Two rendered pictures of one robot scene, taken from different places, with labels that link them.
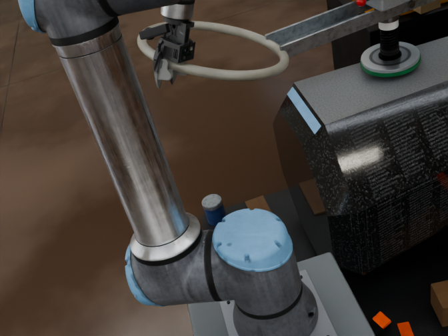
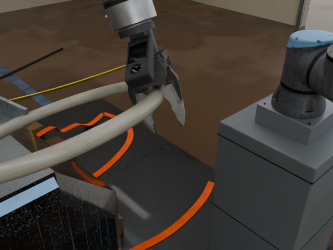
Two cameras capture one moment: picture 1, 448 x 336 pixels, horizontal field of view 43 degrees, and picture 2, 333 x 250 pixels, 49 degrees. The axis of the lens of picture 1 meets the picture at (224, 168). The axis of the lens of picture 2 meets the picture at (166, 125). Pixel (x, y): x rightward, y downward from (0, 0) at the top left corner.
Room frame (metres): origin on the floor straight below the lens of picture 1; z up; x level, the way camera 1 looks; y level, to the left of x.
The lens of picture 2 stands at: (1.92, 0.58, 1.57)
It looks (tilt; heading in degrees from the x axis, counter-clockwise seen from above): 32 degrees down; 231
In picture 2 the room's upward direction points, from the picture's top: straight up
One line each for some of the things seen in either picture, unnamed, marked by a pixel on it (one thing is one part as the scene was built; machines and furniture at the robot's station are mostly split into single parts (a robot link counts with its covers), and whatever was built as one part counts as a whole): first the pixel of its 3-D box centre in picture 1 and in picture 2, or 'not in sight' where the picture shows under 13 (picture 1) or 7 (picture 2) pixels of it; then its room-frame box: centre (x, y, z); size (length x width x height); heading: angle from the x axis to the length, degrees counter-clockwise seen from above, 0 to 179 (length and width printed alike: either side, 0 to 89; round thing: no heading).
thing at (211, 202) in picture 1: (214, 209); not in sight; (2.16, 0.10, 0.08); 0.10 x 0.10 x 0.13
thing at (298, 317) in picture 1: (271, 301); (300, 93); (0.80, -0.02, 0.98); 0.19 x 0.19 x 0.10
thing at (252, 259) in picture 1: (253, 259); (309, 58); (0.81, -0.01, 1.11); 0.17 x 0.15 x 0.18; 74
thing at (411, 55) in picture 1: (390, 57); not in sight; (1.84, -0.71, 0.86); 0.21 x 0.21 x 0.01
